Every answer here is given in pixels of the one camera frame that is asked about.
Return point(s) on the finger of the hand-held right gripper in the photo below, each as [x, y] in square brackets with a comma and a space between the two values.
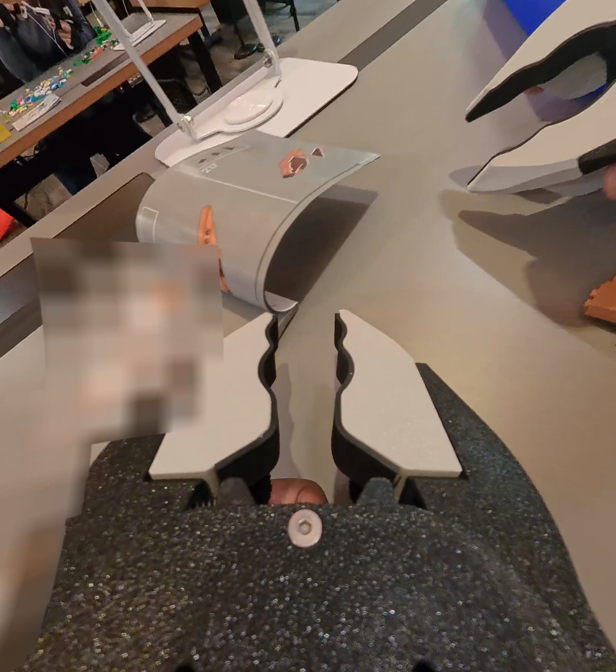
[560, 47]
[550, 163]

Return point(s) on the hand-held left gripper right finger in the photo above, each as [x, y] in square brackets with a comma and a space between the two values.
[397, 415]

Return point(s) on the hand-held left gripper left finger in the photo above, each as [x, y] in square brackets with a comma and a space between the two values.
[240, 420]

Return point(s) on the brick instruction booklet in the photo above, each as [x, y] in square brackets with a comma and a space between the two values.
[256, 200]

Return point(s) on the grey desk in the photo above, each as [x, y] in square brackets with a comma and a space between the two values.
[476, 315]

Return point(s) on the wooden side table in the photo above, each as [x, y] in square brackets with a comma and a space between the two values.
[67, 95]

